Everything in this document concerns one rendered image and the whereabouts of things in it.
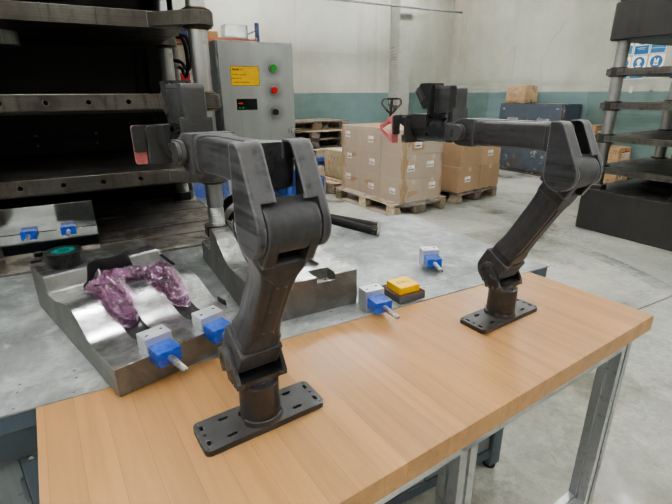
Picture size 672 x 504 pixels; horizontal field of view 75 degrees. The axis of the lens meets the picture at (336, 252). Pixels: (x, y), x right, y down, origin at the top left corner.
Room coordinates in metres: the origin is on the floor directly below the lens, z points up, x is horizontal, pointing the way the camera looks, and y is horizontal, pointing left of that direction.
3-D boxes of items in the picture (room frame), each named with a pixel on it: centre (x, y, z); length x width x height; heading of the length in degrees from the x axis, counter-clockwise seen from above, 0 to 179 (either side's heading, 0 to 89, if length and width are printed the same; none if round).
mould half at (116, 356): (0.89, 0.46, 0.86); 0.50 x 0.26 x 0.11; 46
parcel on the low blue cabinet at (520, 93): (7.81, -3.13, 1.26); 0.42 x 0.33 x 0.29; 28
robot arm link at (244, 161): (0.58, 0.13, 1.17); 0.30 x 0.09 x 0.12; 34
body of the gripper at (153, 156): (0.80, 0.27, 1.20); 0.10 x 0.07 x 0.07; 124
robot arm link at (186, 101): (0.71, 0.22, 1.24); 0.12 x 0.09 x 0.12; 34
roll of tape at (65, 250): (0.97, 0.64, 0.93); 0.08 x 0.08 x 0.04
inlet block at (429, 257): (1.17, -0.28, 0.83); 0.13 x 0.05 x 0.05; 6
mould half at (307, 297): (1.13, 0.18, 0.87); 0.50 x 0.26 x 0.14; 28
